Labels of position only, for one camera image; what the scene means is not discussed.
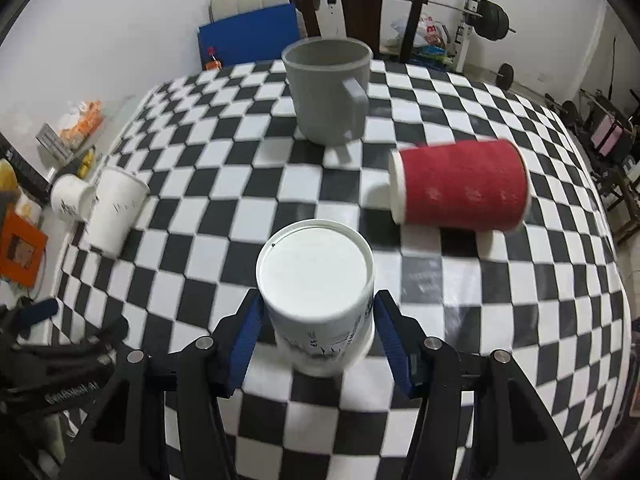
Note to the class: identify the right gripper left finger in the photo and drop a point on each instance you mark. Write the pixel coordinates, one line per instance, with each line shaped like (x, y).
(123, 436)

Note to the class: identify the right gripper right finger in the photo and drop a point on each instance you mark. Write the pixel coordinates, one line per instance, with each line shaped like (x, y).
(514, 436)

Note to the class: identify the white bamboo print paper cup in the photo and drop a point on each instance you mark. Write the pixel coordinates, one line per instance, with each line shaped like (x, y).
(316, 278)

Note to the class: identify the white paper cup on floor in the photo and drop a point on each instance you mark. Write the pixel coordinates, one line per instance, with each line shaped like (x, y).
(72, 198)

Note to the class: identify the white paper cup on table edge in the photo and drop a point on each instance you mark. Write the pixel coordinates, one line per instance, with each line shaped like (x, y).
(118, 202)

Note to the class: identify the red ripple paper cup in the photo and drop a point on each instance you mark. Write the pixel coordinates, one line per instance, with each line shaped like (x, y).
(470, 185)

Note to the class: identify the orange box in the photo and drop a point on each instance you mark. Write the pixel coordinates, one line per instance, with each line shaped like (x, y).
(22, 249)

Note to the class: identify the yellow bag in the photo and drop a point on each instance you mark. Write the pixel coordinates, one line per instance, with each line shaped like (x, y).
(8, 179)

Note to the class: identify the black long box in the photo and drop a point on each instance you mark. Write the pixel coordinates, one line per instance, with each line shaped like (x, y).
(29, 179)

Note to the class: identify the orange white packet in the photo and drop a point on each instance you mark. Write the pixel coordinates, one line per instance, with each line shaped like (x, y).
(81, 121)

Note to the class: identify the black white checkered tablecloth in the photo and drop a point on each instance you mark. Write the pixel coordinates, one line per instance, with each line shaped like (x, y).
(227, 168)

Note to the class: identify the red label bottle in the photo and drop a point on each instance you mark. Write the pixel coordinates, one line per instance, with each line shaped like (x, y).
(212, 62)

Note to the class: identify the grey ribbed plastic mug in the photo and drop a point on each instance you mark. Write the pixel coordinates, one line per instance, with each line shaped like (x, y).
(328, 80)

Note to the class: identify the blue flat board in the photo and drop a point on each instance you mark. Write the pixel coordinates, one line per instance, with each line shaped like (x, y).
(255, 36)

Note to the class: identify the white red plastic bag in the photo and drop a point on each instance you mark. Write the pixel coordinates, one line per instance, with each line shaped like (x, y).
(429, 33)

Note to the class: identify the barbell with black plates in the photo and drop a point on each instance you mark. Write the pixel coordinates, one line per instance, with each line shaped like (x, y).
(489, 20)

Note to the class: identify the white weight rack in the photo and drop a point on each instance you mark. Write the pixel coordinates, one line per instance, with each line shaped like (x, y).
(463, 34)

